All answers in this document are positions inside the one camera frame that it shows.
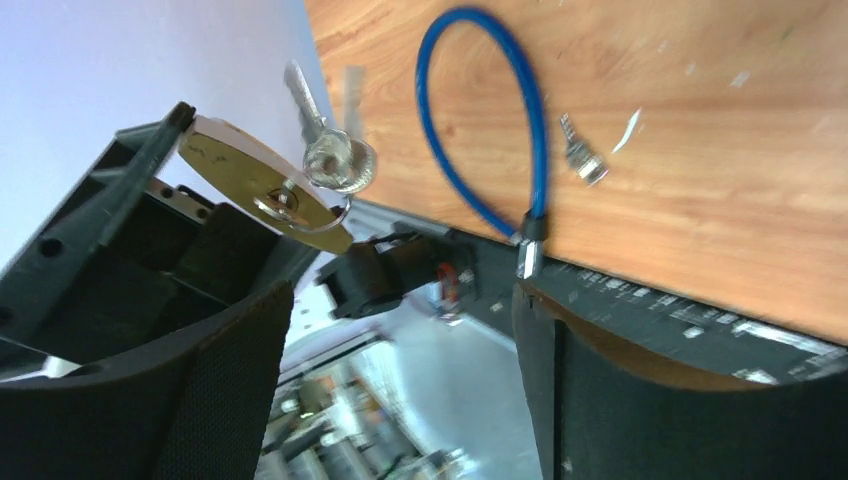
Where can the brass padlock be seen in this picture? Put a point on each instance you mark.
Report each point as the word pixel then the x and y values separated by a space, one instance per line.
pixel 262 182

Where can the silver padlock keys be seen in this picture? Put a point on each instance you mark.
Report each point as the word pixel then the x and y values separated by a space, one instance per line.
pixel 337 159

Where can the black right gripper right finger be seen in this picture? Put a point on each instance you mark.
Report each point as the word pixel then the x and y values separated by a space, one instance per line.
pixel 603 407

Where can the blue cable lock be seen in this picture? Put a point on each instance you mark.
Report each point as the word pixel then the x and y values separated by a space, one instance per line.
pixel 481 110

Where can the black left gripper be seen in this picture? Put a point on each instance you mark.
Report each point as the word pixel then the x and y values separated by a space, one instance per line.
pixel 125 259

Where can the small silver cable-lock keys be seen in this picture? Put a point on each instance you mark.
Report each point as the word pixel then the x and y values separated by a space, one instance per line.
pixel 580 156

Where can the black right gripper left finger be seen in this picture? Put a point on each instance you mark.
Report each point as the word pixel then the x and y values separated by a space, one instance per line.
pixel 190 405

